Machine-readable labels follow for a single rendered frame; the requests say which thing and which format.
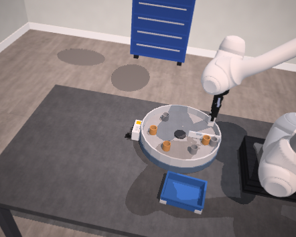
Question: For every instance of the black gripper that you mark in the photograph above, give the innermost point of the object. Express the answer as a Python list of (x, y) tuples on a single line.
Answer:
[(216, 104)]

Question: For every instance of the blue crate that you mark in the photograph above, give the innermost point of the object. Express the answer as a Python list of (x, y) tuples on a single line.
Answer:
[(182, 189)]

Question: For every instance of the grey metal bushing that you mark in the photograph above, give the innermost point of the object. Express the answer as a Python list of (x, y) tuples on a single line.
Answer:
[(193, 149), (165, 116), (213, 141)]

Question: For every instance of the bronze bushing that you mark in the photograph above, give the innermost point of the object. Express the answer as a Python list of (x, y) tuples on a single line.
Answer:
[(166, 145), (153, 130), (205, 139)]

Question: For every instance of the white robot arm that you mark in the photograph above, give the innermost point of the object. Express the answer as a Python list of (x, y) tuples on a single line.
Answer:
[(277, 157)]

